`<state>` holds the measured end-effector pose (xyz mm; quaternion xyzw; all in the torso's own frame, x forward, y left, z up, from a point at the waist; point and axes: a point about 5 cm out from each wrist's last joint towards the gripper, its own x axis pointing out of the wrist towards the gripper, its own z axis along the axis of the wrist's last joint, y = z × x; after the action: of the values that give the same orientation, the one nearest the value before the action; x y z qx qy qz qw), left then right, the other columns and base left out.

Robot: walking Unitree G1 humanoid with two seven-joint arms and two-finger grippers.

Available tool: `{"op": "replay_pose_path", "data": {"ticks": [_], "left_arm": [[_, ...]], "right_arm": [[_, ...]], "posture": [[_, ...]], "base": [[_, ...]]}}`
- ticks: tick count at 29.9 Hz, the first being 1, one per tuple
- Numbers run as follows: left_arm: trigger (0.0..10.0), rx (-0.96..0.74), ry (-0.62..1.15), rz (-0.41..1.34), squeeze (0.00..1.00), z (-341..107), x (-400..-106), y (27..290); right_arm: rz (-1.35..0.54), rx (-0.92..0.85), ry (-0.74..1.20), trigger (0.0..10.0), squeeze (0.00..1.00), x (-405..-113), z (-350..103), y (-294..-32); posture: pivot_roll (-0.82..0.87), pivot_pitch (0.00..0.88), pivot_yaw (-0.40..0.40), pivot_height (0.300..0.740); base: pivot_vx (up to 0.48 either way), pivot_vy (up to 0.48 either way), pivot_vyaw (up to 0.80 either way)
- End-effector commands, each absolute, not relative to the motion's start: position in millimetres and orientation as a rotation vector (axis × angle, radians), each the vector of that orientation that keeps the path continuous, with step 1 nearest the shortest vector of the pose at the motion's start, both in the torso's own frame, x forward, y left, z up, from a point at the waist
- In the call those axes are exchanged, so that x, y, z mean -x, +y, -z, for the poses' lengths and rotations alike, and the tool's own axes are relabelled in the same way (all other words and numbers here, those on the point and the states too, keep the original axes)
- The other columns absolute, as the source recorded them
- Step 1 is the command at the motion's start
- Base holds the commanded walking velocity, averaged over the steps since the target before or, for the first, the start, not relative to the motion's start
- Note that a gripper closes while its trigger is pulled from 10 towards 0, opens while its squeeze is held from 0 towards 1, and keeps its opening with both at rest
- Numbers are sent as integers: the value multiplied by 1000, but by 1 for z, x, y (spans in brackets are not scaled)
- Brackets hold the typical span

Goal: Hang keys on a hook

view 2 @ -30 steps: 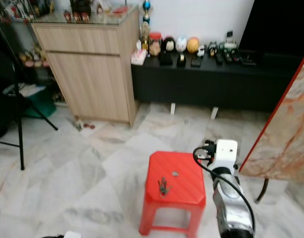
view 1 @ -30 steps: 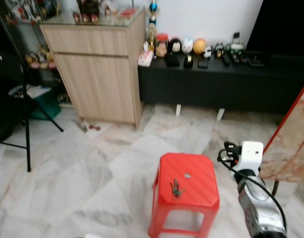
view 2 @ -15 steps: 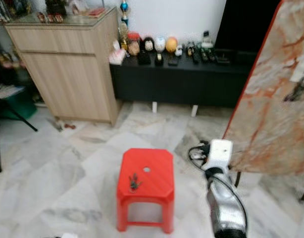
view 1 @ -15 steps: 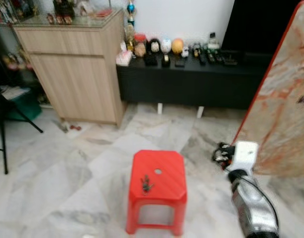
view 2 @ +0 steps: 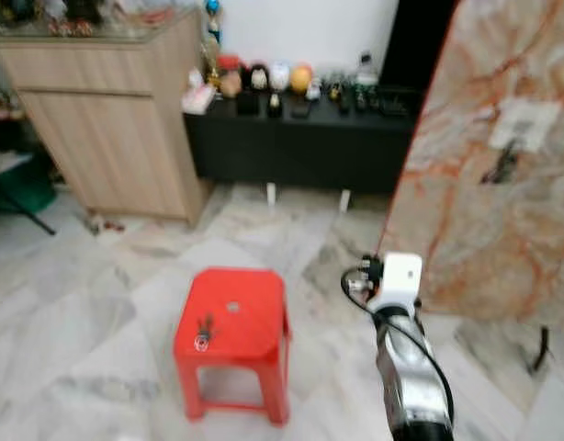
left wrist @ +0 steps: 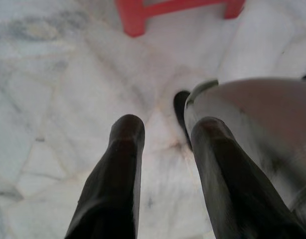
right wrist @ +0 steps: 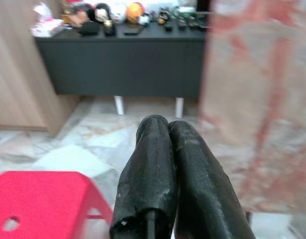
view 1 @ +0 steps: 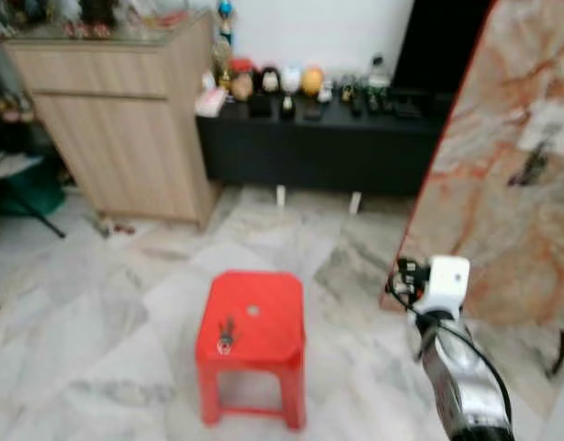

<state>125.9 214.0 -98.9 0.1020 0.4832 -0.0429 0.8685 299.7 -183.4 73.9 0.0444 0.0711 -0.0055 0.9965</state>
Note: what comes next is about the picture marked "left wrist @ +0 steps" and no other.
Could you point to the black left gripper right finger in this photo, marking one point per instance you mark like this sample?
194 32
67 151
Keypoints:
230 189

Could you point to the red plastic stool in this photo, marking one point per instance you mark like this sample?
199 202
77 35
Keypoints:
133 15

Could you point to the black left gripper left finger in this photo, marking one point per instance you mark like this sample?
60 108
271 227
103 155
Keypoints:
113 189

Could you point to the silver robot left leg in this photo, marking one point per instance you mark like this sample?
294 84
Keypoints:
255 112

